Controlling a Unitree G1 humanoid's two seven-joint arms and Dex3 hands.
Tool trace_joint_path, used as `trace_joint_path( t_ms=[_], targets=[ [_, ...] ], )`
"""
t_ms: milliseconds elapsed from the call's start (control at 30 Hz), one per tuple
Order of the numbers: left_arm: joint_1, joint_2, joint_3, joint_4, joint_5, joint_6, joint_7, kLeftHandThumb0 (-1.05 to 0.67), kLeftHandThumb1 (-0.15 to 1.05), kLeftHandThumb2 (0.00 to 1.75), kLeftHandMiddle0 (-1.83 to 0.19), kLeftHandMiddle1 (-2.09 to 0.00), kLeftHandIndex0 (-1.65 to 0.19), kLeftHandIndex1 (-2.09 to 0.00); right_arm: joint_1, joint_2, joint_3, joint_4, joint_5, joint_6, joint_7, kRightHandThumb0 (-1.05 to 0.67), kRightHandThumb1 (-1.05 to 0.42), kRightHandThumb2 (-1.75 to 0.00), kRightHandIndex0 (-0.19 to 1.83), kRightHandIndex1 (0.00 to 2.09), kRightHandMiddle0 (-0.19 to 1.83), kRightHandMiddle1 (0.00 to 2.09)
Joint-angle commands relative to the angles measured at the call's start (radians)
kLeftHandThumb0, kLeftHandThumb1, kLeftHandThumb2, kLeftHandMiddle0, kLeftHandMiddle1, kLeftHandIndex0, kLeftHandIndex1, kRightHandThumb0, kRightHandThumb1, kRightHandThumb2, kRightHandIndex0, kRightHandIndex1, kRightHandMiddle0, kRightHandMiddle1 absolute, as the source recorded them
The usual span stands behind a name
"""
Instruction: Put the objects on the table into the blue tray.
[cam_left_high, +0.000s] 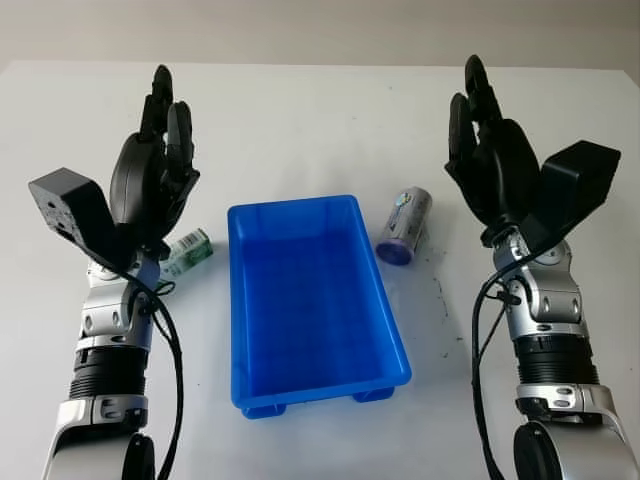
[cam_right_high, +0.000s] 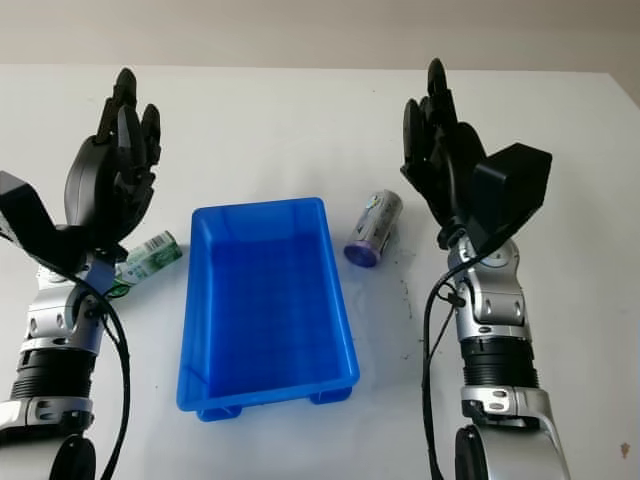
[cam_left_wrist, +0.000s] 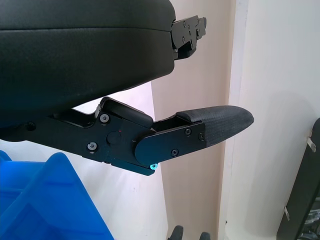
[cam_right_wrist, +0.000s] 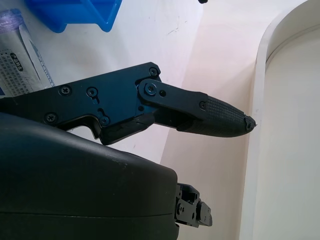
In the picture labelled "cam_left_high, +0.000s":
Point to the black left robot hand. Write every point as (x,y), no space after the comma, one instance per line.
(137,170)

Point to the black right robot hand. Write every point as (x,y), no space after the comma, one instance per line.
(500,160)

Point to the green toothpaste box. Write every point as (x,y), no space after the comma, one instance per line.
(192,250)

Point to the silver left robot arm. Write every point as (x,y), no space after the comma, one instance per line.
(107,330)

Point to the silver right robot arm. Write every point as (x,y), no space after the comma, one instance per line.
(550,325)

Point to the blue plastic tray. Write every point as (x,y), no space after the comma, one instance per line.
(310,305)

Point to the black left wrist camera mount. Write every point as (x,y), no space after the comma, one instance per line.
(75,210)

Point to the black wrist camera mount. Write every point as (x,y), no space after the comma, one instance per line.
(75,210)
(575,185)

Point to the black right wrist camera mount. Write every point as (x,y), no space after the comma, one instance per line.
(575,185)

